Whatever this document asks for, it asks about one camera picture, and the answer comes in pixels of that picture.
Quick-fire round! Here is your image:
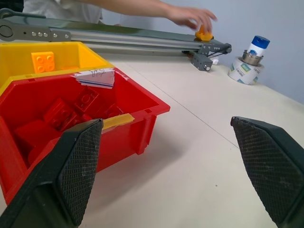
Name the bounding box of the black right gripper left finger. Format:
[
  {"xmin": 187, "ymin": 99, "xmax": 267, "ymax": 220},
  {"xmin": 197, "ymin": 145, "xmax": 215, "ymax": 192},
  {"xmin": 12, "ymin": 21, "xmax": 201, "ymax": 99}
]
[{"xmin": 0, "ymin": 118, "xmax": 104, "ymax": 228}]

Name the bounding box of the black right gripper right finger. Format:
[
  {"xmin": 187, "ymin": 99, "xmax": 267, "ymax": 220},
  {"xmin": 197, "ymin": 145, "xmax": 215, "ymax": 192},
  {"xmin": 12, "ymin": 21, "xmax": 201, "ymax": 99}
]
[{"xmin": 230, "ymin": 116, "xmax": 304, "ymax": 228}]

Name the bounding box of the orange toy brick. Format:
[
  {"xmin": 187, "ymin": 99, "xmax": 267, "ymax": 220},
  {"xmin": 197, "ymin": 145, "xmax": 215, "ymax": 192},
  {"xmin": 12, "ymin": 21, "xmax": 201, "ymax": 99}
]
[
  {"xmin": 31, "ymin": 51, "xmax": 56, "ymax": 73},
  {"xmin": 195, "ymin": 24, "xmax": 214, "ymax": 42}
]

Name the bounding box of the grey conveyor belt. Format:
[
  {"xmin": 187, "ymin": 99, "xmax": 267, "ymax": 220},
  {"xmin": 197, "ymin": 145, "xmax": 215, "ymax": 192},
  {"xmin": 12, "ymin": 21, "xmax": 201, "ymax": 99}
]
[{"xmin": 0, "ymin": 8, "xmax": 232, "ymax": 72}]

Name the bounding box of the person's bare hand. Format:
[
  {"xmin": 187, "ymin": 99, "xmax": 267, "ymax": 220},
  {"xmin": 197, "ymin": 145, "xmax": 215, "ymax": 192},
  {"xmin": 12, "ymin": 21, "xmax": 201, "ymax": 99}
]
[{"xmin": 166, "ymin": 6, "xmax": 218, "ymax": 33}]

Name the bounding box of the red toy block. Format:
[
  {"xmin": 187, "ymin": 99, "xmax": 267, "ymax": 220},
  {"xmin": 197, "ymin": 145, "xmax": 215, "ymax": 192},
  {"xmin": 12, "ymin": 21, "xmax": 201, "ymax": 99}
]
[{"xmin": 13, "ymin": 119, "xmax": 62, "ymax": 164}]

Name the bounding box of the red toy brick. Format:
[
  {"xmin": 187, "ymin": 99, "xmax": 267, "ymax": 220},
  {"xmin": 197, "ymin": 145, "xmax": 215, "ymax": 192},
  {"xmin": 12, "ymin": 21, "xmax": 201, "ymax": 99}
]
[
  {"xmin": 72, "ymin": 85, "xmax": 100, "ymax": 112},
  {"xmin": 43, "ymin": 97, "xmax": 74, "ymax": 131},
  {"xmin": 99, "ymin": 104, "xmax": 124, "ymax": 121}
]

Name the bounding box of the yellow tape strip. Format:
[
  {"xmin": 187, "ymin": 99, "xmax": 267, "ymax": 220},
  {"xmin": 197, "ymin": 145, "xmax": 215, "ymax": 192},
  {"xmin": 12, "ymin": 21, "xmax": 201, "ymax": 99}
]
[{"xmin": 101, "ymin": 113, "xmax": 135, "ymax": 131}]

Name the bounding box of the red plastic bin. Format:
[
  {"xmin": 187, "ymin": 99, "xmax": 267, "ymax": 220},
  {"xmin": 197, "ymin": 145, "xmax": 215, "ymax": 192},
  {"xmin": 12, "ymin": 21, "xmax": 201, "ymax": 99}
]
[{"xmin": 0, "ymin": 67, "xmax": 171, "ymax": 205}]

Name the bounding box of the white tape roll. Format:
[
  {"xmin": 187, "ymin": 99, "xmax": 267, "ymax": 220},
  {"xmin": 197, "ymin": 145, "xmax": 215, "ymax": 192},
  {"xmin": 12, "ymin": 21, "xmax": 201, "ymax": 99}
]
[{"xmin": 227, "ymin": 56, "xmax": 265, "ymax": 86}]

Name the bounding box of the torn white paper label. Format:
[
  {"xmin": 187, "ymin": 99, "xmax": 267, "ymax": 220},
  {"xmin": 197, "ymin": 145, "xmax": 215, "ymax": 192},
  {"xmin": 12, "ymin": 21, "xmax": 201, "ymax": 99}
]
[{"xmin": 71, "ymin": 68, "xmax": 130, "ymax": 90}]

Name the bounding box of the white bottle with blue cap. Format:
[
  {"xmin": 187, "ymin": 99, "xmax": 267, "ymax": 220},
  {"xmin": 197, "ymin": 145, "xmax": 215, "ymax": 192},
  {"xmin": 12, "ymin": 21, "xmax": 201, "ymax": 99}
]
[{"xmin": 246, "ymin": 35, "xmax": 271, "ymax": 57}]

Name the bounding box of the yellow plastic bin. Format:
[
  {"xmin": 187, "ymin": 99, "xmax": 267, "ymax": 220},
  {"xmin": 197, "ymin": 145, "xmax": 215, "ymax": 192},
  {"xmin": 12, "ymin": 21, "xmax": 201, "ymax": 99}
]
[{"xmin": 0, "ymin": 41, "xmax": 115, "ymax": 93}]

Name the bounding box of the person's white shirt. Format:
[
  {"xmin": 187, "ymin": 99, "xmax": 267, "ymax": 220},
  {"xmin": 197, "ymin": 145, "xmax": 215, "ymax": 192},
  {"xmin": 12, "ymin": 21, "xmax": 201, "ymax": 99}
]
[{"xmin": 22, "ymin": 0, "xmax": 103, "ymax": 24}]

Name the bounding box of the silver metal ring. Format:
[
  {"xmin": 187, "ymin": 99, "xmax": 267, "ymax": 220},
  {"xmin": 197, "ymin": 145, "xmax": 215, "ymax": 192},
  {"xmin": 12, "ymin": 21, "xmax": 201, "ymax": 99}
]
[{"xmin": 241, "ymin": 49, "xmax": 264, "ymax": 67}]

